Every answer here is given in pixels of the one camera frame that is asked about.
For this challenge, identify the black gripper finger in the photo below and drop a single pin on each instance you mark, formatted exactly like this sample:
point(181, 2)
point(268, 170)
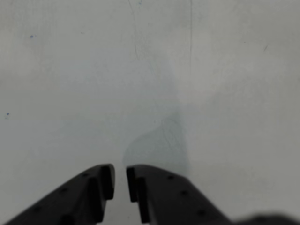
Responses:
point(70, 202)
point(173, 201)

